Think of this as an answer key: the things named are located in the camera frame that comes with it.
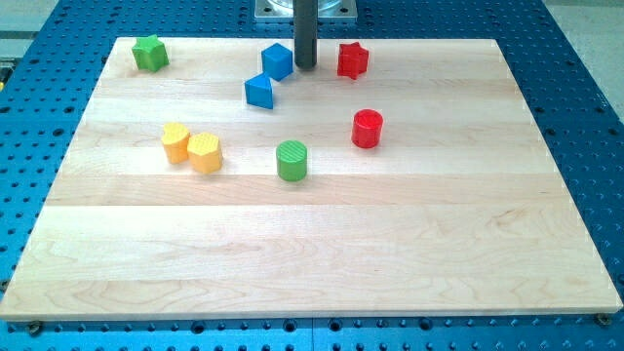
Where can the green star block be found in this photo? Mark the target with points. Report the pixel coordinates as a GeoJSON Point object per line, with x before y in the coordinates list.
{"type": "Point", "coordinates": [150, 53]}

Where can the left board corner screw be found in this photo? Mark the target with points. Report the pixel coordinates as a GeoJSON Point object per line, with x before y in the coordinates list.
{"type": "Point", "coordinates": [34, 328]}

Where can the green cylinder block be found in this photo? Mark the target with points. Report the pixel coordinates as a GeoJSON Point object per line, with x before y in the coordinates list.
{"type": "Point", "coordinates": [291, 156]}

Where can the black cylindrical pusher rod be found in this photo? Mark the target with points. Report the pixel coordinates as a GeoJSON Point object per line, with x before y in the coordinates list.
{"type": "Point", "coordinates": [305, 30]}

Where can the blue triangular prism block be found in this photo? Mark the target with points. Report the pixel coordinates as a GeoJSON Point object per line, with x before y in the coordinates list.
{"type": "Point", "coordinates": [259, 92]}

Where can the right board corner screw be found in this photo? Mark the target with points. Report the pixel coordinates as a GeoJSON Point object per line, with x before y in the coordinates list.
{"type": "Point", "coordinates": [603, 320]}

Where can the light wooden board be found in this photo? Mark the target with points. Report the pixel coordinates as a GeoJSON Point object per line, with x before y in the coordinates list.
{"type": "Point", "coordinates": [459, 210]}

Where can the red star block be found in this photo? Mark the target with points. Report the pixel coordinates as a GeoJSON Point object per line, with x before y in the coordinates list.
{"type": "Point", "coordinates": [353, 60]}

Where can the yellow heart block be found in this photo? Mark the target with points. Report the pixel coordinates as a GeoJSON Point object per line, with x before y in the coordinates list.
{"type": "Point", "coordinates": [175, 140]}

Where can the blue cube block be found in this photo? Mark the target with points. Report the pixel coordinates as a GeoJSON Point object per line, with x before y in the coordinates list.
{"type": "Point", "coordinates": [277, 61]}

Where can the yellow hexagon block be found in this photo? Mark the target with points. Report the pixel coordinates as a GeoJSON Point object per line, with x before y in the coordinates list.
{"type": "Point", "coordinates": [204, 153]}

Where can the red cylinder block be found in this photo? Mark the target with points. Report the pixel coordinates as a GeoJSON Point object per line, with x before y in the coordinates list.
{"type": "Point", "coordinates": [366, 128]}

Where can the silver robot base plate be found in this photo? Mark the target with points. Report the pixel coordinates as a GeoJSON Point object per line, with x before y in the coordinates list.
{"type": "Point", "coordinates": [267, 11]}

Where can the board corner screw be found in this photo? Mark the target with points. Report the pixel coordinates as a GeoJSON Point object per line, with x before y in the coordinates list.
{"type": "Point", "coordinates": [603, 320]}
{"type": "Point", "coordinates": [34, 328]}

